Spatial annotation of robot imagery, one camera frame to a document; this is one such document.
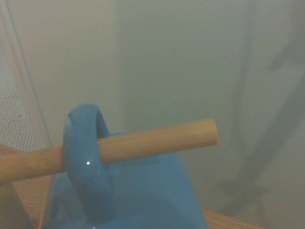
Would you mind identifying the blue enamel mug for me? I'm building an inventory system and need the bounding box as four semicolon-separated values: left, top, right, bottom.
38;103;210;229

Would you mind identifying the wooden mug tree black base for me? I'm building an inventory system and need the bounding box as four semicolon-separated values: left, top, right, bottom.
0;118;218;229

